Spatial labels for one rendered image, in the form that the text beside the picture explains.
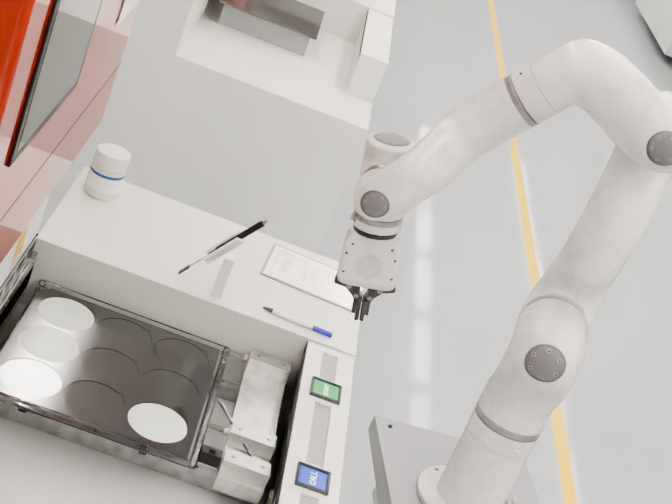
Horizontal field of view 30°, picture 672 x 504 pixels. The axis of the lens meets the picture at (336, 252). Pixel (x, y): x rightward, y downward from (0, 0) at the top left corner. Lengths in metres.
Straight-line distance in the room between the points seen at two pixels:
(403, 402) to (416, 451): 1.83
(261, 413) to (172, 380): 0.17
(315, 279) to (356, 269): 0.42
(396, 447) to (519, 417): 0.31
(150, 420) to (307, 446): 0.26
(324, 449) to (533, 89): 0.67
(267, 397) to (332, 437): 0.22
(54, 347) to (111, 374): 0.11
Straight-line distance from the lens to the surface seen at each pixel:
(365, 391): 4.15
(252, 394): 2.27
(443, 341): 4.66
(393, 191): 1.96
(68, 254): 2.34
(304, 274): 2.53
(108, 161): 2.50
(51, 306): 2.28
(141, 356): 2.23
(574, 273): 2.06
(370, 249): 2.10
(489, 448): 2.16
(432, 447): 2.40
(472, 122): 1.98
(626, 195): 2.01
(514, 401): 2.11
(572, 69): 1.95
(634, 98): 1.93
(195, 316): 2.34
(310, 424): 2.11
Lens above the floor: 2.11
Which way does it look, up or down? 25 degrees down
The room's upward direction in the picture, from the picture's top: 23 degrees clockwise
